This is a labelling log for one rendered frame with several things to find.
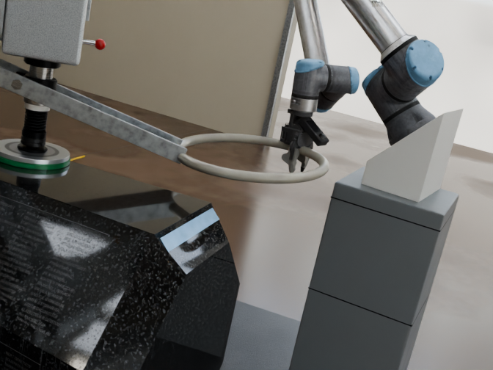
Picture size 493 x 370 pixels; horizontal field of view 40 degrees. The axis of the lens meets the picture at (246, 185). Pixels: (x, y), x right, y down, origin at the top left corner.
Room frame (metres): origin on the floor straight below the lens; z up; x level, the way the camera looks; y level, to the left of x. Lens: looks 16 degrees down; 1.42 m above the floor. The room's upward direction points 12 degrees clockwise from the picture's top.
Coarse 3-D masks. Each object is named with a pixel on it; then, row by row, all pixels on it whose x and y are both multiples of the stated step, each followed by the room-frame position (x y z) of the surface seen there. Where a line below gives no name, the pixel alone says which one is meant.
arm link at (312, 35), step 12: (300, 0) 2.51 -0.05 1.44; (312, 0) 2.51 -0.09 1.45; (300, 12) 2.49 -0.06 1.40; (312, 12) 2.48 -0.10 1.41; (300, 24) 2.48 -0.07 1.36; (312, 24) 2.45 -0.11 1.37; (300, 36) 2.47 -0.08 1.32; (312, 36) 2.43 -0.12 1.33; (312, 48) 2.41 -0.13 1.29; (324, 48) 2.42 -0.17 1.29; (324, 60) 2.39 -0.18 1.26; (324, 96) 2.28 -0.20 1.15; (324, 108) 2.33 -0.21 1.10
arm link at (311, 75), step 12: (300, 60) 2.20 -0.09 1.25; (312, 60) 2.21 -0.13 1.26; (300, 72) 2.17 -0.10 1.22; (312, 72) 2.17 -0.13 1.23; (324, 72) 2.19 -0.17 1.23; (300, 84) 2.17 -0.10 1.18; (312, 84) 2.17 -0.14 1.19; (324, 84) 2.19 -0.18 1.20; (300, 96) 2.17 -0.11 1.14; (312, 96) 2.17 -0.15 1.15
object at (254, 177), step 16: (192, 144) 2.13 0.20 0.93; (256, 144) 2.26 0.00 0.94; (272, 144) 2.24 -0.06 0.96; (192, 160) 1.86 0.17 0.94; (320, 160) 2.06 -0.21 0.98; (224, 176) 1.80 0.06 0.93; (240, 176) 1.79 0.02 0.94; (256, 176) 1.80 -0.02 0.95; (272, 176) 1.81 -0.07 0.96; (288, 176) 1.83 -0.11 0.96; (304, 176) 1.86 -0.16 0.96; (320, 176) 1.92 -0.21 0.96
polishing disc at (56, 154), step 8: (0, 144) 1.84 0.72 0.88; (8, 144) 1.86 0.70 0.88; (16, 144) 1.88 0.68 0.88; (48, 144) 1.95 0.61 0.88; (0, 152) 1.77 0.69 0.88; (8, 152) 1.78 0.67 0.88; (16, 152) 1.80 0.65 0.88; (24, 152) 1.81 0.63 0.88; (48, 152) 1.86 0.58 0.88; (56, 152) 1.88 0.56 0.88; (64, 152) 1.90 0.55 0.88; (16, 160) 1.76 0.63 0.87; (24, 160) 1.76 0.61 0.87; (32, 160) 1.76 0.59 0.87; (40, 160) 1.77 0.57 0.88; (48, 160) 1.79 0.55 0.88; (56, 160) 1.81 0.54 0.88; (64, 160) 1.84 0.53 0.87
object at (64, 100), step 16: (0, 64) 1.88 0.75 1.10; (0, 80) 1.78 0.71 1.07; (16, 80) 1.78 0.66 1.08; (32, 96) 1.80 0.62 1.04; (48, 96) 1.81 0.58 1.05; (64, 96) 1.82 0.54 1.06; (80, 96) 1.94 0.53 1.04; (64, 112) 1.82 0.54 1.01; (80, 112) 1.84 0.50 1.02; (96, 112) 1.85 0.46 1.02; (112, 112) 1.97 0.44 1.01; (112, 128) 1.86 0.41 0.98; (128, 128) 1.87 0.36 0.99; (144, 128) 1.99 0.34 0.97; (144, 144) 1.89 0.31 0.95; (160, 144) 1.90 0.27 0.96; (176, 144) 1.92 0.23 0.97; (176, 160) 1.91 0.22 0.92
